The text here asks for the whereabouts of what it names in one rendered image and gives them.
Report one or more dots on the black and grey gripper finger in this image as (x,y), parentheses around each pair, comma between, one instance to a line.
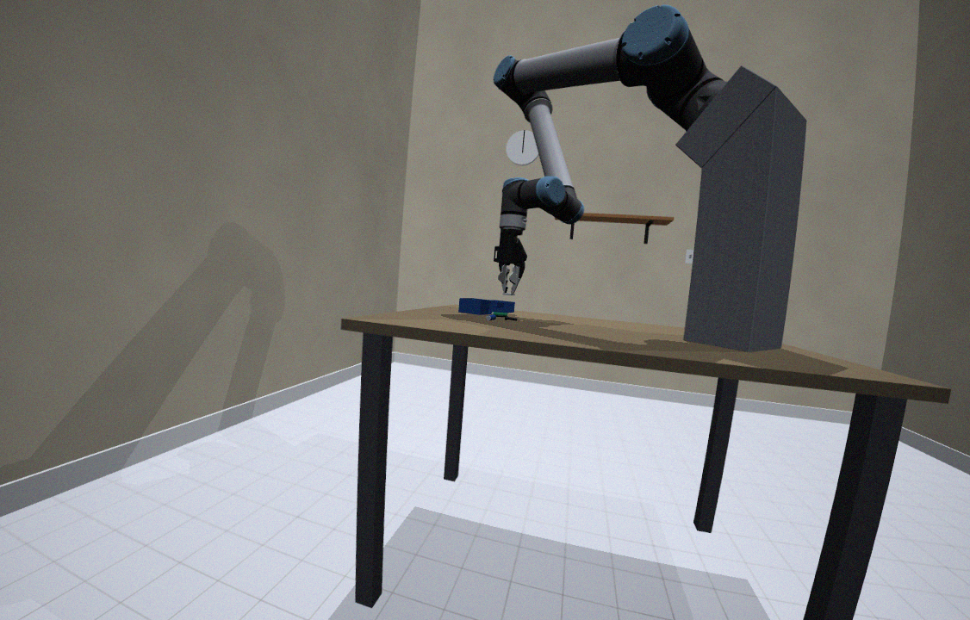
(516,274)
(504,270)

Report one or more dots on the blue three-compartment bin rack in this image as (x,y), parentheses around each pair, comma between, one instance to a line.
(480,306)

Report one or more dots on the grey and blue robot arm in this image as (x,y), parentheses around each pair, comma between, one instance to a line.
(659,52)

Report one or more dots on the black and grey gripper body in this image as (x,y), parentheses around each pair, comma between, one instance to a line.
(507,254)

